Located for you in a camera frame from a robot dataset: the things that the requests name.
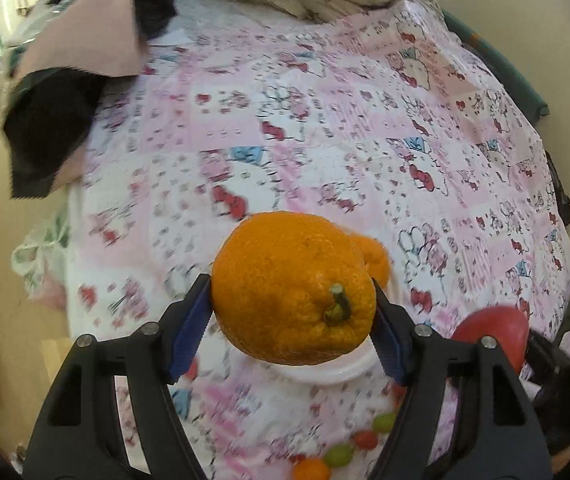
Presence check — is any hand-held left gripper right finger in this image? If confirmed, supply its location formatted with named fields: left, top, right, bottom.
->
left=367, top=280, right=554, bottom=480

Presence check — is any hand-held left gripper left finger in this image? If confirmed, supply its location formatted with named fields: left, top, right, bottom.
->
left=21, top=273, right=214, bottom=480

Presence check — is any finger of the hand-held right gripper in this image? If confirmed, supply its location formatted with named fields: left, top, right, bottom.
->
left=527, top=332, right=570, bottom=367

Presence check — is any red apple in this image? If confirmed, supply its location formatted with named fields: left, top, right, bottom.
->
left=451, top=305, right=530, bottom=377

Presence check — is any white plate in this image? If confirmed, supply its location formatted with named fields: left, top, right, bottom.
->
left=235, top=275, right=402, bottom=385

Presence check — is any green cherry tomato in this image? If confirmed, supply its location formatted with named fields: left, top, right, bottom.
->
left=324, top=444, right=356, bottom=467
left=371, top=412, right=398, bottom=435

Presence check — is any large bumpy orange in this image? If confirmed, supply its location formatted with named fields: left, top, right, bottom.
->
left=211, top=211, right=378, bottom=367

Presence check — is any small tangerine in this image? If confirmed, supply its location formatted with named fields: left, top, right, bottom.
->
left=292, top=457, right=330, bottom=480

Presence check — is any white plastic bag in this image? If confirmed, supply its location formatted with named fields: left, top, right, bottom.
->
left=11, top=210, right=72, bottom=307

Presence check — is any pink printed bedsheet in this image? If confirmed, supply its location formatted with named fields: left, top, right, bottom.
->
left=65, top=0, right=570, bottom=480

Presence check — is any black cloth with zigzag edge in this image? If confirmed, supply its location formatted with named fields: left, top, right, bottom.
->
left=4, top=67, right=106, bottom=199

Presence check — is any teal padded bed edge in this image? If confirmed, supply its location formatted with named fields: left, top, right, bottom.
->
left=444, top=10, right=550, bottom=122

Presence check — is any white paper sheet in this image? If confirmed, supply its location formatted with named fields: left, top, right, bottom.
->
left=149, top=29, right=192, bottom=50

